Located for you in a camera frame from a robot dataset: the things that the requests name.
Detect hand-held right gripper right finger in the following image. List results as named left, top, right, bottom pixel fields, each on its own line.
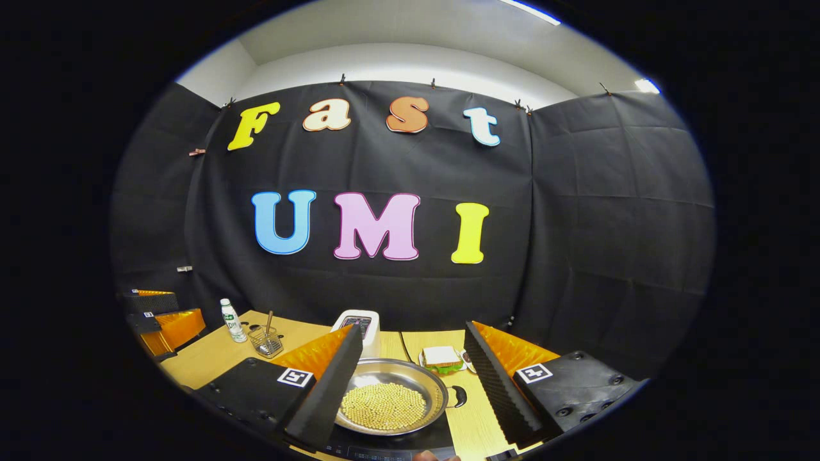
left=464, top=320, right=644, bottom=449

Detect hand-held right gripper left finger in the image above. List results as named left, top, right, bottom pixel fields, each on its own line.
left=194, top=323, right=365, bottom=452

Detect pile of yellow soybeans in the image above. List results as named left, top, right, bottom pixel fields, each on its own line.
left=340, top=382, right=429, bottom=431

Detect black induction cooktop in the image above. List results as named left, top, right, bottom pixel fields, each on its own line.
left=307, top=410, right=457, bottom=461

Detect silver pot with black handles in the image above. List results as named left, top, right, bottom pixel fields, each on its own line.
left=333, top=357, right=468, bottom=437

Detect sandwich with lettuce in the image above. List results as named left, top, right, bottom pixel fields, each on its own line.
left=423, top=346, right=465, bottom=375

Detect white toaster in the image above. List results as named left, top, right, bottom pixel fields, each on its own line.
left=331, top=309, right=381, bottom=359

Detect white bottle with green label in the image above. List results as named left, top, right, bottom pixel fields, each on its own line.
left=220, top=298, right=248, bottom=344

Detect wire mesh utensil basket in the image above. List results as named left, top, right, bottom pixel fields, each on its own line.
left=249, top=325, right=284, bottom=359

